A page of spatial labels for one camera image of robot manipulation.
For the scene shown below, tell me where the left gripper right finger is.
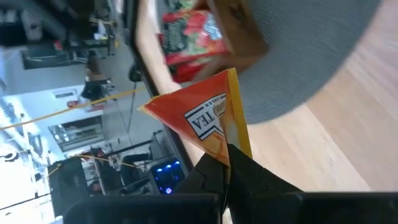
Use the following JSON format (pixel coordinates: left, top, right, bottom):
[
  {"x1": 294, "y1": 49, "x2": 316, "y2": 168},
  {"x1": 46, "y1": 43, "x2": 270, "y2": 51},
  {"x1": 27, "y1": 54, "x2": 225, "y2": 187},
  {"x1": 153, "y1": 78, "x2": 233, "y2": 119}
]
[{"x1": 228, "y1": 142, "x2": 305, "y2": 224}]

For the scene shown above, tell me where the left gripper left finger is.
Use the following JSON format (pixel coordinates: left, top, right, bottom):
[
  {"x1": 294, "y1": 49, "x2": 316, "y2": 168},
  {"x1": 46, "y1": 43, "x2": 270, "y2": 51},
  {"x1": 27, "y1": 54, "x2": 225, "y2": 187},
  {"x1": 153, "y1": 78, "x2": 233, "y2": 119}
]
[{"x1": 174, "y1": 152, "x2": 229, "y2": 224}]

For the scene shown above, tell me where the orange tea packet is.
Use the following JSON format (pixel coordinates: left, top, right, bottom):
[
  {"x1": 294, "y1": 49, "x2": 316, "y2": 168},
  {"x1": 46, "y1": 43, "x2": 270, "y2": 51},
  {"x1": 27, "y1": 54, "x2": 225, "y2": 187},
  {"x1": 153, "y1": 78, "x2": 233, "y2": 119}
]
[{"x1": 137, "y1": 67, "x2": 253, "y2": 167}]

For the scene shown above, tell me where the red tea packet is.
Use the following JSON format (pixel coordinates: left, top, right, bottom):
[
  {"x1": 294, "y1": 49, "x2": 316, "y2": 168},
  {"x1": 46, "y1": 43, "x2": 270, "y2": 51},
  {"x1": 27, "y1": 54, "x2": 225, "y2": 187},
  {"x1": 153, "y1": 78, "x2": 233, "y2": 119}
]
[
  {"x1": 169, "y1": 58, "x2": 215, "y2": 84},
  {"x1": 158, "y1": 9, "x2": 231, "y2": 67}
]

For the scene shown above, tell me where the wooden compartment tray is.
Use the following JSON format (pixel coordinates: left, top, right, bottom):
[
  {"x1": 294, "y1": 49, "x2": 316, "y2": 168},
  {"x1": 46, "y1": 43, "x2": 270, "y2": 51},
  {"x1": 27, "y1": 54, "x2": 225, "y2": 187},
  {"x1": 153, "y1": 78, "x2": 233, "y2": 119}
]
[{"x1": 192, "y1": 0, "x2": 270, "y2": 82}]

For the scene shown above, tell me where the black computer case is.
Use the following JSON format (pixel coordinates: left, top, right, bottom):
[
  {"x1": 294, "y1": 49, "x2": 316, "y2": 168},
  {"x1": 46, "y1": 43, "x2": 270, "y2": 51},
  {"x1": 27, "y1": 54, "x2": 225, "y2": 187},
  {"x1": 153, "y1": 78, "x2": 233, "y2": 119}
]
[{"x1": 148, "y1": 157, "x2": 188, "y2": 195}]

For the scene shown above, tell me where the round grey woven mat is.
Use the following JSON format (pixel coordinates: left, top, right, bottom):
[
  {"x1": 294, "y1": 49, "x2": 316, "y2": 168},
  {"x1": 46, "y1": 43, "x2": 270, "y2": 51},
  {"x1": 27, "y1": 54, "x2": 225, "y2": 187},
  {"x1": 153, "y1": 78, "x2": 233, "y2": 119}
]
[{"x1": 155, "y1": 0, "x2": 382, "y2": 125}]

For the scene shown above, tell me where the black cabinet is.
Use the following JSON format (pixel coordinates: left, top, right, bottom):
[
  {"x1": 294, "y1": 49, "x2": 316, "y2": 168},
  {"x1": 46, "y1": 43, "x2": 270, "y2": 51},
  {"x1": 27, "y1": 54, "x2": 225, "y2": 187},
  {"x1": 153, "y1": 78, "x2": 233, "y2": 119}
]
[{"x1": 47, "y1": 157, "x2": 91, "y2": 217}]

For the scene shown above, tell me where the person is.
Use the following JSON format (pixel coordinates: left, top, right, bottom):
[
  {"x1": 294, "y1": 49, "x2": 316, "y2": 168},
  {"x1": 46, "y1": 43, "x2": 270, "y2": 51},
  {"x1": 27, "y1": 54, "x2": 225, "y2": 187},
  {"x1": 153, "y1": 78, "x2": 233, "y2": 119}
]
[{"x1": 80, "y1": 51, "x2": 111, "y2": 102}]

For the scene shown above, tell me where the black aluminium table frame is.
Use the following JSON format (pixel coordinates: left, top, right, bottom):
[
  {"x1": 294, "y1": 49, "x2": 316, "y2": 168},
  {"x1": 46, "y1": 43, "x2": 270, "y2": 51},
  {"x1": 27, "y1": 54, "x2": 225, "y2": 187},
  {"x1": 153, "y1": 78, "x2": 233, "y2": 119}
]
[{"x1": 123, "y1": 0, "x2": 195, "y2": 175}]

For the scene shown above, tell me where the yellow hanging cable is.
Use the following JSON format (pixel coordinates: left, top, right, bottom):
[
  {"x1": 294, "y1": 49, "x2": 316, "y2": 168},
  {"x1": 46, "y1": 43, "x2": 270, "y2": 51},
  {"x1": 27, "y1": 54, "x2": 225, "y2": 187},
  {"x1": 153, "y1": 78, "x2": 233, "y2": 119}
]
[{"x1": 0, "y1": 88, "x2": 147, "y2": 131}]

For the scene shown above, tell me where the dark wall screen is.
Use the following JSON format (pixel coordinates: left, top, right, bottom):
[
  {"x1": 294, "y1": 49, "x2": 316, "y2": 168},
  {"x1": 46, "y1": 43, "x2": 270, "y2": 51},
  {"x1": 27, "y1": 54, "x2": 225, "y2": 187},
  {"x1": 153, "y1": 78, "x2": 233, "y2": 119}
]
[{"x1": 21, "y1": 42, "x2": 90, "y2": 70}]

